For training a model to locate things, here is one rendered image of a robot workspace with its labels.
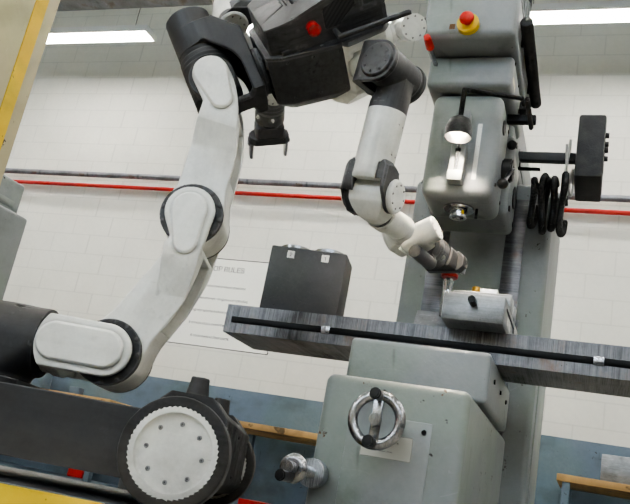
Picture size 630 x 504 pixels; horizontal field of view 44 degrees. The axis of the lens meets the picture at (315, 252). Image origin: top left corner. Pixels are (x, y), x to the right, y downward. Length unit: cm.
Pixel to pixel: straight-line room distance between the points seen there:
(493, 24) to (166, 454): 144
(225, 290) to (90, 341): 556
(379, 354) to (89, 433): 73
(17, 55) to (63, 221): 531
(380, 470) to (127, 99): 732
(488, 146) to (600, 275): 442
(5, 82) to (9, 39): 16
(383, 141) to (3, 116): 176
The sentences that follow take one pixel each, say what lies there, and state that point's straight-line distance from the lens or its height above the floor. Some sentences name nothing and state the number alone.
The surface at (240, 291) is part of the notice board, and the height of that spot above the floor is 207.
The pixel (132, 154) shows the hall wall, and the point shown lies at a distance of 832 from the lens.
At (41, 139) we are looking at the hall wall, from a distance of 909.
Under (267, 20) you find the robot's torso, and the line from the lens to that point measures 188.
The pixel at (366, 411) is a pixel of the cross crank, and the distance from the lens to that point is 159.
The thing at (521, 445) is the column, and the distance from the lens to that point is 245.
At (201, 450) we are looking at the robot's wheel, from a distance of 145.
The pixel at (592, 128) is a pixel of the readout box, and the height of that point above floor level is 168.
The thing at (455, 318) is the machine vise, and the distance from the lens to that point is 194.
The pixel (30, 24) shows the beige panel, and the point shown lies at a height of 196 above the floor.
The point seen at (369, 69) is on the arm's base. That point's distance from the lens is 178.
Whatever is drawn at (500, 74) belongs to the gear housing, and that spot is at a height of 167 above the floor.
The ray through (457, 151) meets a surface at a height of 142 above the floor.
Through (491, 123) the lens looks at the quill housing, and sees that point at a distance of 226.
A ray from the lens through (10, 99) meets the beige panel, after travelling 318.
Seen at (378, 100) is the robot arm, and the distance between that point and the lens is 179.
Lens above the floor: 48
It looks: 17 degrees up
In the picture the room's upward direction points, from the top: 11 degrees clockwise
